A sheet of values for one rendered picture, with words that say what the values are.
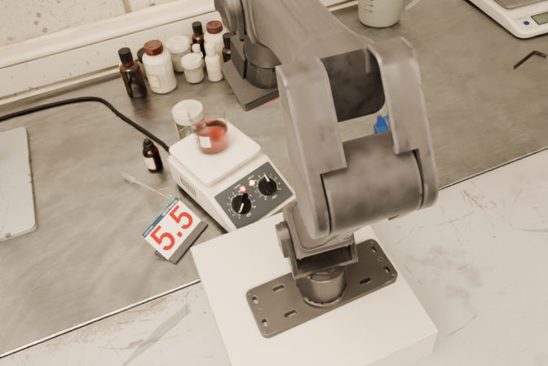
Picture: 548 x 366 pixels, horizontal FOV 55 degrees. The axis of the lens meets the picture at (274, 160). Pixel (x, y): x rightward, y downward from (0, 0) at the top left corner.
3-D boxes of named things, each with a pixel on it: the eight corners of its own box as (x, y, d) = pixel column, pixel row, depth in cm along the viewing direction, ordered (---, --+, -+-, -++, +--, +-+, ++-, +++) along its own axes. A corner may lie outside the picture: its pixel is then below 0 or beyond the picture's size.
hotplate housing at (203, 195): (298, 204, 92) (297, 172, 86) (240, 247, 86) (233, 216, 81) (223, 143, 104) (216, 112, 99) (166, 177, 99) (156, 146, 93)
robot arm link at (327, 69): (219, -31, 55) (301, 109, 30) (302, -49, 56) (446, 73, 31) (240, 74, 62) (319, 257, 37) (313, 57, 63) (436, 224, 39)
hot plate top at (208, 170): (263, 152, 90) (263, 147, 90) (207, 188, 85) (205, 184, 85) (222, 119, 97) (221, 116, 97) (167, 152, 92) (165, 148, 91)
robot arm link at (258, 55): (236, 28, 66) (236, -5, 60) (280, 19, 67) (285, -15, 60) (250, 77, 64) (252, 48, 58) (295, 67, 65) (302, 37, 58)
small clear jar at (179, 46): (195, 57, 127) (190, 33, 122) (194, 72, 123) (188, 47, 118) (171, 60, 127) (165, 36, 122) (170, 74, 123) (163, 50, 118)
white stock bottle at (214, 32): (234, 55, 126) (228, 17, 119) (229, 68, 122) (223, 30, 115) (211, 55, 127) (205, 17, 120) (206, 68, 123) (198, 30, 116)
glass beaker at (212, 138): (238, 150, 90) (232, 112, 84) (205, 165, 88) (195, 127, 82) (221, 128, 95) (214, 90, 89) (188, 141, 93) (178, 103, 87)
